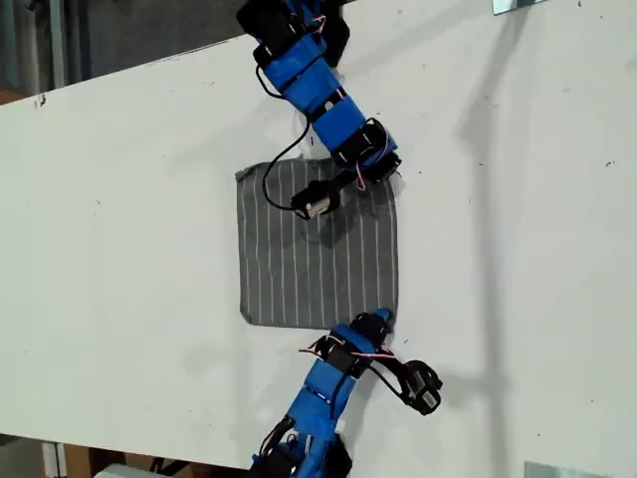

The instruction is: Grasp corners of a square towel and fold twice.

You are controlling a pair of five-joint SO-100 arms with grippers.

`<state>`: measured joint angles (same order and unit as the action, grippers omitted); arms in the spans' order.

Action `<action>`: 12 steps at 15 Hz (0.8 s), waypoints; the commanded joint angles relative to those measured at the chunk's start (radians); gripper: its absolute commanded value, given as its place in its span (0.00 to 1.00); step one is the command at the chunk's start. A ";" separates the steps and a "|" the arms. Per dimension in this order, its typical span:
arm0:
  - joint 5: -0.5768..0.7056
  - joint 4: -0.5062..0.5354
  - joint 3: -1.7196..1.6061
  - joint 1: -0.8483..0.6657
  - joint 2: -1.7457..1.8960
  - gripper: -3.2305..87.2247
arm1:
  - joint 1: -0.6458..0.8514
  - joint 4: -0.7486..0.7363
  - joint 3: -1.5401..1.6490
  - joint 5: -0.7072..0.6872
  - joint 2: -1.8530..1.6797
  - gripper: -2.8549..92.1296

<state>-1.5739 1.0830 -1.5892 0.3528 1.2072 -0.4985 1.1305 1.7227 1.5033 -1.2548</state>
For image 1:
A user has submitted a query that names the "grey white-striped towel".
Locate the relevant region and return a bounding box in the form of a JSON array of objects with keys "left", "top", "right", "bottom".
[{"left": 233, "top": 157, "right": 402, "bottom": 331}]

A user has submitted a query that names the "white bin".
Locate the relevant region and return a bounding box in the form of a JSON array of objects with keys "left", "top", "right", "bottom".
[{"left": 92, "top": 462, "right": 153, "bottom": 478}]

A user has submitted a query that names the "white table leg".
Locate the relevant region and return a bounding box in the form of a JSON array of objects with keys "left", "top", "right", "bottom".
[{"left": 42, "top": 440, "right": 67, "bottom": 478}]

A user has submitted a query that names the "red white servo wire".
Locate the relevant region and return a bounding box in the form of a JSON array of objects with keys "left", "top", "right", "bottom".
[
  {"left": 355, "top": 143, "right": 395, "bottom": 194},
  {"left": 298, "top": 336, "right": 399, "bottom": 362}
]

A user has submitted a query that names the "black camera stalk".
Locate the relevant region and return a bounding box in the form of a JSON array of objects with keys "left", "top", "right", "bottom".
[
  {"left": 325, "top": 168, "right": 360, "bottom": 194},
  {"left": 380, "top": 356, "right": 415, "bottom": 382}
]

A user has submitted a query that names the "black camera cable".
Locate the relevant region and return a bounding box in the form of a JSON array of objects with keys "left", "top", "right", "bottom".
[
  {"left": 255, "top": 63, "right": 315, "bottom": 210},
  {"left": 368, "top": 362, "right": 417, "bottom": 407}
]

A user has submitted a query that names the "black camera box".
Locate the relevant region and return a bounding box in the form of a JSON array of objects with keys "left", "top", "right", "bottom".
[
  {"left": 400, "top": 360, "right": 444, "bottom": 417},
  {"left": 290, "top": 180, "right": 340, "bottom": 221}
]

